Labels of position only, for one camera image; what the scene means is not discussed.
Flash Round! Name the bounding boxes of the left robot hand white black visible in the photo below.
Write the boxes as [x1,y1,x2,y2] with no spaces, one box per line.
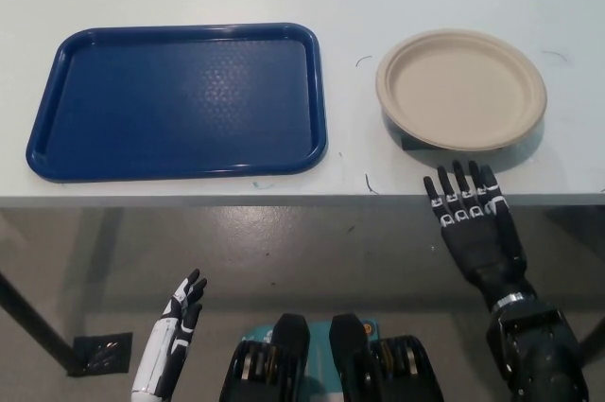
[130,268,209,394]

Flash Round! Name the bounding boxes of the right robot hand black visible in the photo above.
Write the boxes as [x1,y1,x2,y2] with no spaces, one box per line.
[422,160,536,312]

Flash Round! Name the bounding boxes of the beige paper plate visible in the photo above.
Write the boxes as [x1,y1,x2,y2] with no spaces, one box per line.
[375,28,548,151]

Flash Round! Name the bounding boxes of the blue plastic tray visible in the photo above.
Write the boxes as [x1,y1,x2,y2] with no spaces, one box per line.
[26,21,330,184]

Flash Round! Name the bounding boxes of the black floor tape patch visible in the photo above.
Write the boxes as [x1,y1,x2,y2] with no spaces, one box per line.
[65,331,134,378]

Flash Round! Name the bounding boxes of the left black robot body block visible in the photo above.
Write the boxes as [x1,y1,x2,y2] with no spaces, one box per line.
[218,312,313,402]

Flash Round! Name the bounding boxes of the black robot body block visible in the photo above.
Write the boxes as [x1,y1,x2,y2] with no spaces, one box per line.
[329,314,444,402]
[218,312,313,402]

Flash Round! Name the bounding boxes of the black table leg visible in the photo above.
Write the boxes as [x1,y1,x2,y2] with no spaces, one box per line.
[0,269,82,370]

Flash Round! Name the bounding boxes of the grey perforated basket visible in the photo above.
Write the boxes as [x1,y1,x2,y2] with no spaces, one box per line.
[381,106,409,142]

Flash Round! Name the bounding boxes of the black robot legs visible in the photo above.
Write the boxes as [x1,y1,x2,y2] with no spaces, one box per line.
[239,320,380,402]

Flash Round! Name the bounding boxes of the right black robot body block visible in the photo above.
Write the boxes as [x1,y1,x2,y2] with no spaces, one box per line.
[329,314,444,402]

